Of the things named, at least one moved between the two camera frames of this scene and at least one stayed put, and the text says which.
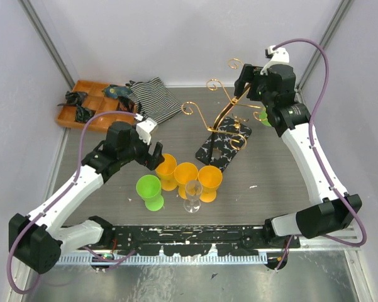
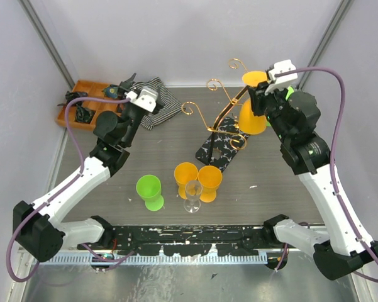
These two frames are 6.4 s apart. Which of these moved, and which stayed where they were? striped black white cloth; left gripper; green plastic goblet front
Moved: left gripper
Stayed: striped black white cloth; green plastic goblet front
